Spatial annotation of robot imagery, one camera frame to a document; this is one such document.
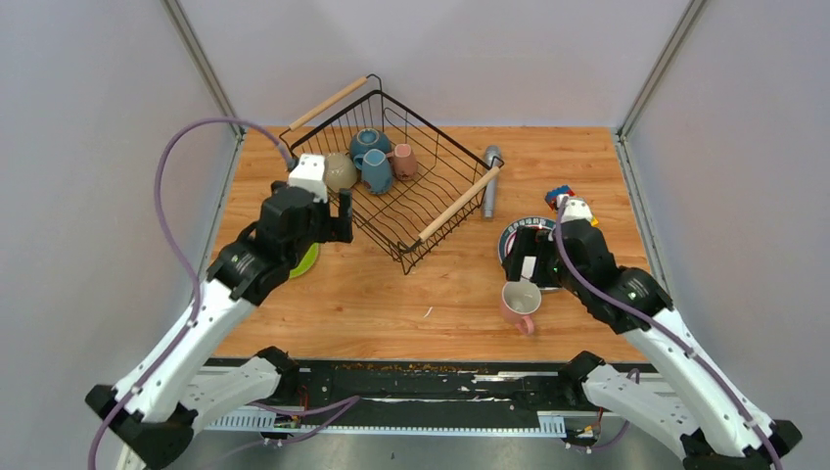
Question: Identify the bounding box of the lime green plate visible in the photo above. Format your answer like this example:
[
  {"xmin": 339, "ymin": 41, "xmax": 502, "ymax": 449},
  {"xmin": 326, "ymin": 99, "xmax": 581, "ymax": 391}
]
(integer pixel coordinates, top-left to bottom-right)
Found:
[{"xmin": 289, "ymin": 243, "xmax": 320, "ymax": 279}]

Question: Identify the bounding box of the pink cup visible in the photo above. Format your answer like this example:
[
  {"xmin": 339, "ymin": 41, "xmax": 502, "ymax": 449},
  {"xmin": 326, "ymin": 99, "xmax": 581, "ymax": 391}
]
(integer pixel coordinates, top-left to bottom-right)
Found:
[{"xmin": 500, "ymin": 279, "xmax": 541, "ymax": 336}]

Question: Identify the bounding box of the light blue mug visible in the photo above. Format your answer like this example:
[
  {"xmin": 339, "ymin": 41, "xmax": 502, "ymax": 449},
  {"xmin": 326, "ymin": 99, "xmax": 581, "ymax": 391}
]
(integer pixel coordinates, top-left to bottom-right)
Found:
[{"xmin": 353, "ymin": 149, "xmax": 393, "ymax": 195}]

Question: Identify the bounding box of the white plate green lettered rim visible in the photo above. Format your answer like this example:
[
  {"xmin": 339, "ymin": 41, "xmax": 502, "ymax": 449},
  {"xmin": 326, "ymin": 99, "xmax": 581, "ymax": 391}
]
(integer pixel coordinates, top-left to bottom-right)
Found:
[{"xmin": 497, "ymin": 217, "xmax": 562, "ymax": 292}]

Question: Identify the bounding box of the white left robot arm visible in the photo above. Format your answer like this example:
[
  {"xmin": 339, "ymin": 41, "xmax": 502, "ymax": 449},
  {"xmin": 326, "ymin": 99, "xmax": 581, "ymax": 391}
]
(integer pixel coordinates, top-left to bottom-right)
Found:
[{"xmin": 85, "ymin": 186, "xmax": 353, "ymax": 469}]

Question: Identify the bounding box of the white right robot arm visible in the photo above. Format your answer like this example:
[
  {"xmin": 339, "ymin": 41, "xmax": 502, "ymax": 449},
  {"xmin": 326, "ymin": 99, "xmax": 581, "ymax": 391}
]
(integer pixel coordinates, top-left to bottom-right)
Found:
[{"xmin": 499, "ymin": 219, "xmax": 803, "ymax": 469}]

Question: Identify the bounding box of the beige ceramic bowl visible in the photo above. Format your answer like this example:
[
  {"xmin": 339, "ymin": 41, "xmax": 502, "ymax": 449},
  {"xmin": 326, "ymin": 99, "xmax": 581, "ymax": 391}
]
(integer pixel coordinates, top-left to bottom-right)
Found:
[{"xmin": 325, "ymin": 152, "xmax": 359, "ymax": 192}]

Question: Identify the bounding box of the colourful toy brick block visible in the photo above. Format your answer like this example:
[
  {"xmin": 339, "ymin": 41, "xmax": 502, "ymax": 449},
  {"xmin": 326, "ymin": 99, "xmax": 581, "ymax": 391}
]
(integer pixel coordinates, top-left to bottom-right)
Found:
[{"xmin": 544, "ymin": 185, "xmax": 598, "ymax": 227}]

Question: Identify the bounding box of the dark blue ceramic bowl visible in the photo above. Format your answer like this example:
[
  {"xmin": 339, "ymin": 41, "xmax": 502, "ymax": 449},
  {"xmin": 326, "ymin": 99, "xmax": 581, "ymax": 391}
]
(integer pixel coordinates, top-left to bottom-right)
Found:
[{"xmin": 349, "ymin": 127, "xmax": 392, "ymax": 158}]

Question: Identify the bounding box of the small mauve cup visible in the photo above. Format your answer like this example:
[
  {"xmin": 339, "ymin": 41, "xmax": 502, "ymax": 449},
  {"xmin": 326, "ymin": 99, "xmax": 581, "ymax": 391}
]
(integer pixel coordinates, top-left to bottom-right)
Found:
[{"xmin": 387, "ymin": 143, "xmax": 419, "ymax": 181}]

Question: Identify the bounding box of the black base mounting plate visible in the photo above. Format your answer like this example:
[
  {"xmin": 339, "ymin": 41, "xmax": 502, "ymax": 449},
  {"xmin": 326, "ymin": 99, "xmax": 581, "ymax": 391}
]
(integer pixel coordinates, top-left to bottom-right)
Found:
[{"xmin": 265, "ymin": 359, "xmax": 598, "ymax": 430}]

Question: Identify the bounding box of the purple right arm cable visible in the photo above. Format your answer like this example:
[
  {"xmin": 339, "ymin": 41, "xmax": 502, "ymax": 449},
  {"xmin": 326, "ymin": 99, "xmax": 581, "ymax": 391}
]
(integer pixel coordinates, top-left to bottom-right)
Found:
[{"xmin": 553, "ymin": 198, "xmax": 786, "ymax": 470}]

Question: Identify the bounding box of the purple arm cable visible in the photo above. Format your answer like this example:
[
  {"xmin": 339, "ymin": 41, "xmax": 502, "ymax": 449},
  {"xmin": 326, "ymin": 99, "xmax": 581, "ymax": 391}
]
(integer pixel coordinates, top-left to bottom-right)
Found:
[
  {"xmin": 86, "ymin": 117, "xmax": 360, "ymax": 470},
  {"xmin": 553, "ymin": 198, "xmax": 786, "ymax": 470}
]

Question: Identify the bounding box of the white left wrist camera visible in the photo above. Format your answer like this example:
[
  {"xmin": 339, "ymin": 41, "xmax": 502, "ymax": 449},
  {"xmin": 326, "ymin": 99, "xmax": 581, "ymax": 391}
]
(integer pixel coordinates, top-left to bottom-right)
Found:
[{"xmin": 288, "ymin": 153, "xmax": 328, "ymax": 203}]

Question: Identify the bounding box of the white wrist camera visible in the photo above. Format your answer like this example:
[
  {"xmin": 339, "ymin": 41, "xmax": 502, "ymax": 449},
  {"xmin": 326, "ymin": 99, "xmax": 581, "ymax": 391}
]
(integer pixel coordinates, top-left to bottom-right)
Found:
[
  {"xmin": 288, "ymin": 153, "xmax": 328, "ymax": 203},
  {"xmin": 556, "ymin": 195, "xmax": 598, "ymax": 226}
]

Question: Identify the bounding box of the black wire dish rack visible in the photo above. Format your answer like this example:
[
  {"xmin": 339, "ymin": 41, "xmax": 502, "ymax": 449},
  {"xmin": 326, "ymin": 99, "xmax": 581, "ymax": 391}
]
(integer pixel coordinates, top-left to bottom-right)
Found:
[{"xmin": 279, "ymin": 73, "xmax": 504, "ymax": 272}]

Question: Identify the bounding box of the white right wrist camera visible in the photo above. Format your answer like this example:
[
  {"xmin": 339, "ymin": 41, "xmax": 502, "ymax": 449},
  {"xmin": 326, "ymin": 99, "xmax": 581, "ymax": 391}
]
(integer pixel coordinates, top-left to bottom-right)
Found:
[{"xmin": 556, "ymin": 195, "xmax": 598, "ymax": 226}]

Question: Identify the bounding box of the grey cylindrical handle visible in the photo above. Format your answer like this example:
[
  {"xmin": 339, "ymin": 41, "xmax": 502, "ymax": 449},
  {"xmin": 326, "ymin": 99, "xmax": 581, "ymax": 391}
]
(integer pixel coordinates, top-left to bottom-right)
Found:
[{"xmin": 482, "ymin": 145, "xmax": 503, "ymax": 219}]

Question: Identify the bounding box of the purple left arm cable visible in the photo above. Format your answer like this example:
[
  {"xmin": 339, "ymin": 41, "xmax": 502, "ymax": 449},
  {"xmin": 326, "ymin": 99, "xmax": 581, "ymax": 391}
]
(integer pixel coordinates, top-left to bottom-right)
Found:
[{"xmin": 86, "ymin": 117, "xmax": 360, "ymax": 470}]

